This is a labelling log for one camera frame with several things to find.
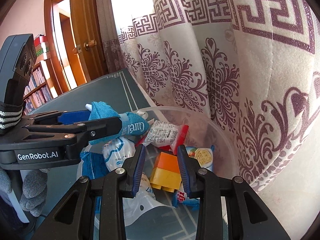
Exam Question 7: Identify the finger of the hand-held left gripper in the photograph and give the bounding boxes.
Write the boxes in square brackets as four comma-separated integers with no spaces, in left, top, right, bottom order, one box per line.
[25,116,123,145]
[24,110,93,126]

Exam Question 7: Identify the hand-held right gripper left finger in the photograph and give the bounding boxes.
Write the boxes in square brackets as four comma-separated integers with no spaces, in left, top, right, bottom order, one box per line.
[31,144,146,240]

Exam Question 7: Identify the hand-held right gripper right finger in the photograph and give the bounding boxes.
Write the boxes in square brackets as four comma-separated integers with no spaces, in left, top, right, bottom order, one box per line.
[177,144,292,240]

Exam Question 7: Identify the blue cloth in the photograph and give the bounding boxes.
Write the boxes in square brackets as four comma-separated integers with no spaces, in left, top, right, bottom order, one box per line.
[85,101,150,145]

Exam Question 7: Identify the yellow toy brick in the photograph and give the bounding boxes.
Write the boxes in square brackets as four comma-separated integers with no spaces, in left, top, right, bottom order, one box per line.
[149,167,182,193]

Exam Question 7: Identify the blue cracker packet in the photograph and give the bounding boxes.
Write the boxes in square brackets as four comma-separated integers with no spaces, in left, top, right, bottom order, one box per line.
[171,145,215,208]
[79,150,108,180]

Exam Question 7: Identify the white cotton swab bag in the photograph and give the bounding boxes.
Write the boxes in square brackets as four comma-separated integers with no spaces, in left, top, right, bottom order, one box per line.
[101,137,175,228]

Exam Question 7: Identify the clear plastic bowl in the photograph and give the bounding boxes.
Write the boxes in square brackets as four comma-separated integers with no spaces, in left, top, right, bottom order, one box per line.
[76,106,237,240]

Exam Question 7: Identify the red and white snack packet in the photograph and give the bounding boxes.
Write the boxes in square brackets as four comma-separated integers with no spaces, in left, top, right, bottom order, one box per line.
[136,120,189,153]

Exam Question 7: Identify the person's left hand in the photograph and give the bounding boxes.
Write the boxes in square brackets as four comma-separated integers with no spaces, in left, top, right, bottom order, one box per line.
[0,167,48,217]

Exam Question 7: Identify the wooden bookshelf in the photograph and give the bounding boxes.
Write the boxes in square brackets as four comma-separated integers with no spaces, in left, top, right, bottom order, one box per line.
[22,60,60,117]

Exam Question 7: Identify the rows of books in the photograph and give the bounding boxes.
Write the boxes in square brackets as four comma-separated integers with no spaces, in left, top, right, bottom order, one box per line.
[24,66,53,113]

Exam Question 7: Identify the stacked red green boxes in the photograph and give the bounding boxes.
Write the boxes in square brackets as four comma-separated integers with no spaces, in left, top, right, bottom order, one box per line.
[34,35,50,60]

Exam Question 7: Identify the wooden door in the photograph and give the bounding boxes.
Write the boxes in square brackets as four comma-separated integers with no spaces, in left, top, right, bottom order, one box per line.
[69,0,108,85]

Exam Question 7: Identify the patterned cream curtain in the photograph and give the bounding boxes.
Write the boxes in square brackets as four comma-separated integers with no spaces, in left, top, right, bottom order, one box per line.
[95,0,320,240]

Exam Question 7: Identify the black white striped strap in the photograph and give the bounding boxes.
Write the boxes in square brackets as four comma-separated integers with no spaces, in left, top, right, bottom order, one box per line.
[0,101,24,135]

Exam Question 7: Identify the wooden door frame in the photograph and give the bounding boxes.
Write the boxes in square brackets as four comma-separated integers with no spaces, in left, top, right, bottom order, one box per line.
[44,0,75,98]

